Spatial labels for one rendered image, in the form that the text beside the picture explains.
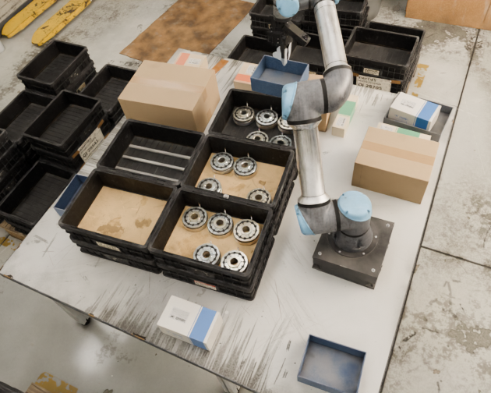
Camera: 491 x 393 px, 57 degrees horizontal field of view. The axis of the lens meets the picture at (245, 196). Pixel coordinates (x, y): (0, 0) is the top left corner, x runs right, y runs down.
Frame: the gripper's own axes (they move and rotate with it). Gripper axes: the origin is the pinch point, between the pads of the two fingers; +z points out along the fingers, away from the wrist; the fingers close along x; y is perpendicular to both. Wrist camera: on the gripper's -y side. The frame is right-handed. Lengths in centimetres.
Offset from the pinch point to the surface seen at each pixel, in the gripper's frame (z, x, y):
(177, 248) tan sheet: 41, 78, 11
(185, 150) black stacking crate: 35, 34, 34
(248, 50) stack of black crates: 70, -113, 79
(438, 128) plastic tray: 38, -34, -65
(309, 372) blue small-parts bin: 56, 94, -52
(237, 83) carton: 33, -22, 37
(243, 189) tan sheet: 36, 43, -1
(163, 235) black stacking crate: 36, 78, 16
